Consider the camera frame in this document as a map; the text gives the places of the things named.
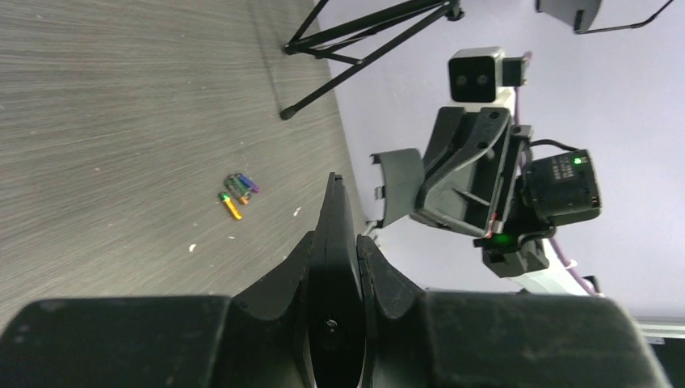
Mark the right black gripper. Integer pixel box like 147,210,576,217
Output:
372,107,519,238

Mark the dark green battery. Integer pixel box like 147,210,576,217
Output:
229,175,252,198

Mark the black tripod stand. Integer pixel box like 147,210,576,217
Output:
279,0,464,121

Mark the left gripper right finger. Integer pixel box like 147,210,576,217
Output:
357,236,670,387

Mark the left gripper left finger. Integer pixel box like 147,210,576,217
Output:
1,233,313,387

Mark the black remote control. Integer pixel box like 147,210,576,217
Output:
306,172,366,387

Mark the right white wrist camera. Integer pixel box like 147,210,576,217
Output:
448,46,532,116

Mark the green orange battery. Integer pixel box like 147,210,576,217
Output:
224,175,250,205

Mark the yellow green battery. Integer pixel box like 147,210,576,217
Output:
218,192,242,221

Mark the blue purple battery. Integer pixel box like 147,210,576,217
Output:
236,173,260,193

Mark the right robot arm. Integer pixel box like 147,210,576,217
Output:
372,107,602,296

